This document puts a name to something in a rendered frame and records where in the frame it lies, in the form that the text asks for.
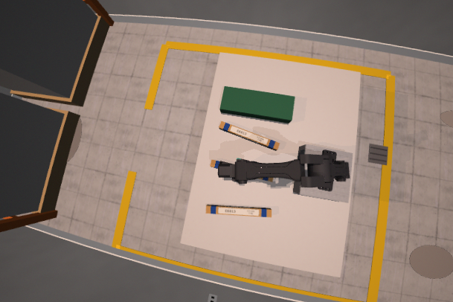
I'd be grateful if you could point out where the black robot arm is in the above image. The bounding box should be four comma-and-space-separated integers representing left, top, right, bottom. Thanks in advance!
218, 150, 350, 191

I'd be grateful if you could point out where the brown cardboard box with blue bands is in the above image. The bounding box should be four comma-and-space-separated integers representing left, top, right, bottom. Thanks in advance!
210, 160, 273, 182

